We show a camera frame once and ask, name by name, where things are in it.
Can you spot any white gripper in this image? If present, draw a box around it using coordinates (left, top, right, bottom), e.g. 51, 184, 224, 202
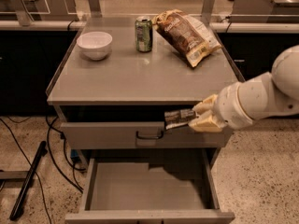
188, 82, 253, 133

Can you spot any black rxbar chocolate bar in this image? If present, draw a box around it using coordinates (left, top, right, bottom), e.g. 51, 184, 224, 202
164, 109, 196, 130

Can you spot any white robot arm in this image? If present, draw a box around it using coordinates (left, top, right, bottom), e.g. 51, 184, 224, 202
189, 46, 299, 133

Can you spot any grey open middle drawer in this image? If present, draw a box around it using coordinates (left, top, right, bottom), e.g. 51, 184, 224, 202
65, 148, 235, 224

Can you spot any grey top drawer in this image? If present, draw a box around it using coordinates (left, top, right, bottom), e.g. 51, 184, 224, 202
61, 122, 233, 149

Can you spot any grey drawer cabinet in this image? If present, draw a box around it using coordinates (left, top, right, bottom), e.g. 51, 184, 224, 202
47, 17, 242, 161

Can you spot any brown chip bag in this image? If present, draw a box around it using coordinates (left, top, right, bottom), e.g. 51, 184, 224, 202
152, 9, 221, 68

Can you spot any green soda can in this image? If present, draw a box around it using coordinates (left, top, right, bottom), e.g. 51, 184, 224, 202
135, 16, 152, 52

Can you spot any grey background desk right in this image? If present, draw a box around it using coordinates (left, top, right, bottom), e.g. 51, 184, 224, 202
230, 0, 299, 23

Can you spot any grey background desk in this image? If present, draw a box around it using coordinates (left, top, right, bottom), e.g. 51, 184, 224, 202
230, 0, 299, 23
0, 0, 78, 21

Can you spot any white bowl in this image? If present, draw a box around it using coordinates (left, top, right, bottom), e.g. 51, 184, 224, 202
77, 32, 113, 61

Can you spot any grey background desk left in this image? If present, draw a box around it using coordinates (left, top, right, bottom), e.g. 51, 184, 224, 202
0, 0, 78, 21

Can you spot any black floor bar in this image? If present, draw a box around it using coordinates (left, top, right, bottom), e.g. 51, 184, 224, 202
9, 141, 47, 221

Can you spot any white counter rail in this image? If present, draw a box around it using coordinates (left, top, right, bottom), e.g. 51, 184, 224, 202
0, 21, 299, 34

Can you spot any black floor cable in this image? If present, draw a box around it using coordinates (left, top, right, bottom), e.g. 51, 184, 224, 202
0, 115, 87, 224

